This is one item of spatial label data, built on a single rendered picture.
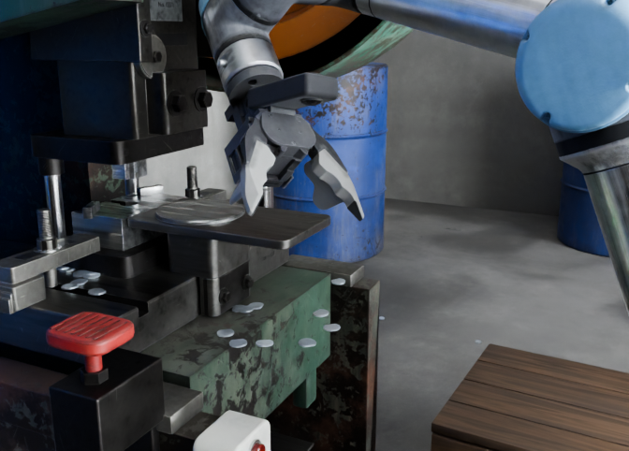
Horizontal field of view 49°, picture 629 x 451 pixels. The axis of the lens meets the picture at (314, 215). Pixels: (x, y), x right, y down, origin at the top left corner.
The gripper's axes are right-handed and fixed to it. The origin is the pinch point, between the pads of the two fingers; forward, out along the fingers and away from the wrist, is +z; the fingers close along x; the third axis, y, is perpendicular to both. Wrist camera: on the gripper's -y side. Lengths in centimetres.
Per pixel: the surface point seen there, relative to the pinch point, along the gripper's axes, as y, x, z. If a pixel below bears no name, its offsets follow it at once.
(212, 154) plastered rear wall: 174, -116, -151
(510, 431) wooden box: 33, -58, 21
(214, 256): 22.1, -1.1, -7.7
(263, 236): 12.8, -2.6, -5.2
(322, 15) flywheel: 9, -27, -48
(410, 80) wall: 149, -253, -205
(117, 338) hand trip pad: 8.6, 20.4, 8.8
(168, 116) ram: 13.9, 5.5, -24.0
